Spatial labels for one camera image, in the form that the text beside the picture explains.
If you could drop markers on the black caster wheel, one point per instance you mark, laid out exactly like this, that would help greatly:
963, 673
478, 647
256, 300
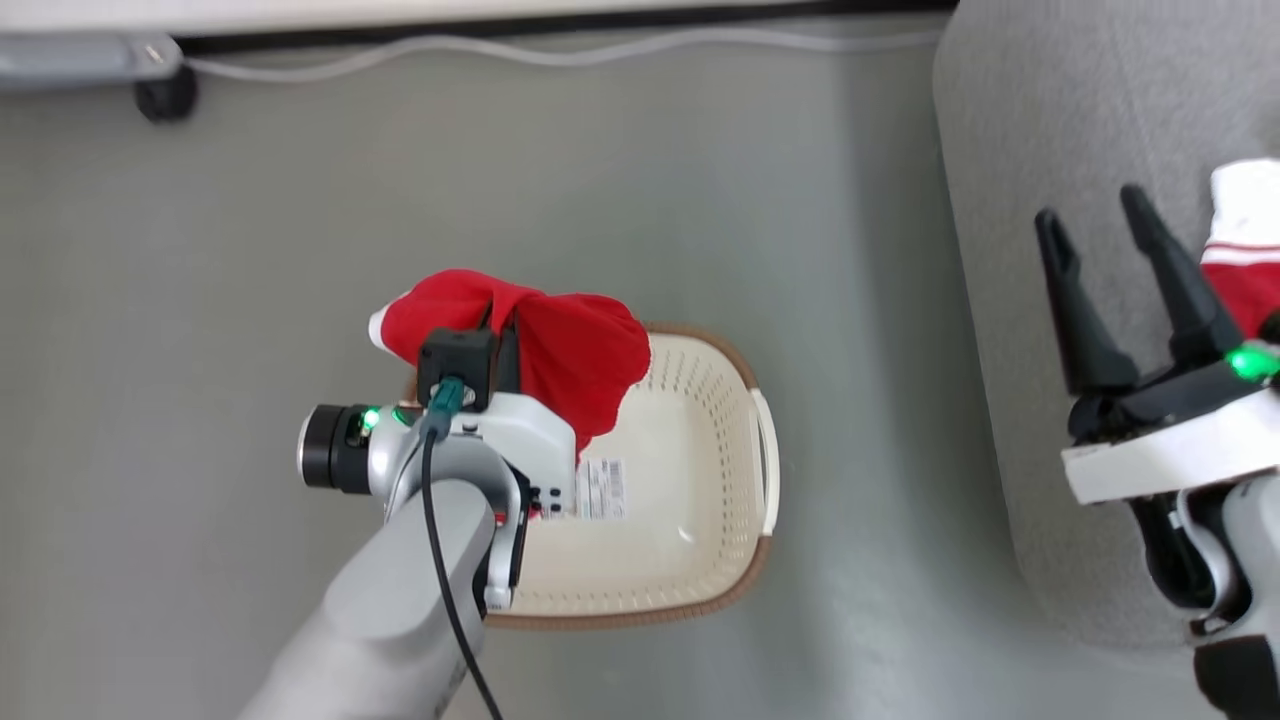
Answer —
167, 97

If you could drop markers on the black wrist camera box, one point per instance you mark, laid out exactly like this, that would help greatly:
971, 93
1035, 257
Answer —
455, 362

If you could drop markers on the white barcode label sticker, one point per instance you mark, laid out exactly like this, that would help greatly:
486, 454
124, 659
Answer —
602, 488

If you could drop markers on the red garment with white stripes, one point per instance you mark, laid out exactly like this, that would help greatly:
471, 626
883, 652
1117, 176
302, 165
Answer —
1245, 250

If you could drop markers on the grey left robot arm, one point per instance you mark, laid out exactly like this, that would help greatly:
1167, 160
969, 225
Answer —
390, 600

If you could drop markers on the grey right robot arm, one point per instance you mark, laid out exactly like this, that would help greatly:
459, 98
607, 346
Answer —
1235, 560

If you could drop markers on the grey fabric sofa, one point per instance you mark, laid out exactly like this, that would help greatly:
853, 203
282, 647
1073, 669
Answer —
1010, 200

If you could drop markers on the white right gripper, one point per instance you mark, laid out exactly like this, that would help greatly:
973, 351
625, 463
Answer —
1170, 440

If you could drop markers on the red garment with white trim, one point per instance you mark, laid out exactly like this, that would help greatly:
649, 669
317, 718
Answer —
570, 350

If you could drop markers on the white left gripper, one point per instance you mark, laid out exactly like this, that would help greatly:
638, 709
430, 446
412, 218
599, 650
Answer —
525, 440

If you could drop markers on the cream perforated laundry basket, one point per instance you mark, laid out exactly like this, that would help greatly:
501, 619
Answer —
680, 470

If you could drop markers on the grey metal partition foot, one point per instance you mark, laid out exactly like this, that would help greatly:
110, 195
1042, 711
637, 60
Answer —
80, 58

